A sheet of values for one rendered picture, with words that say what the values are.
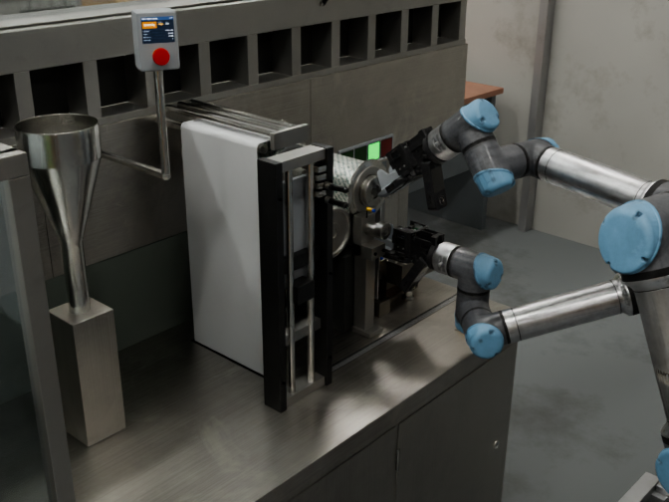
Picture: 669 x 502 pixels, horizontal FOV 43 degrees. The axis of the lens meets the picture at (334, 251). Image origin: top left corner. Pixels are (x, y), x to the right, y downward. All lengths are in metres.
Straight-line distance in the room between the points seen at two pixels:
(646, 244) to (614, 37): 3.40
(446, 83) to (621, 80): 2.16
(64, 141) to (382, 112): 1.27
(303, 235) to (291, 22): 0.68
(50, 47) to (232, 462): 0.88
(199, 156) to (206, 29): 0.32
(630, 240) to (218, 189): 0.85
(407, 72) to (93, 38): 1.09
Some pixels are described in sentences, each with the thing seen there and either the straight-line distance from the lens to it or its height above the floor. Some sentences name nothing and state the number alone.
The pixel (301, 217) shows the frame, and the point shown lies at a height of 1.30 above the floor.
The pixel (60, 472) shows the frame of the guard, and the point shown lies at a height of 1.12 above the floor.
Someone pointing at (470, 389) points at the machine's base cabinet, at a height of 0.77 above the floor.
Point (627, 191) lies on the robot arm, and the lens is 1.71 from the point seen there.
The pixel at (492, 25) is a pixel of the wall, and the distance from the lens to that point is 5.21.
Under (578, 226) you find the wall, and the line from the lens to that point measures 5.15.
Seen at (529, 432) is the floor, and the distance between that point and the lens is 3.41.
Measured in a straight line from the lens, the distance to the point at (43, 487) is 1.38.
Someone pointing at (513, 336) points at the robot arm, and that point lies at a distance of 1.88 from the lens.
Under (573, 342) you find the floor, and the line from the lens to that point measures 4.07.
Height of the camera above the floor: 1.92
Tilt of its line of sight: 23 degrees down
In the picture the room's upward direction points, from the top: straight up
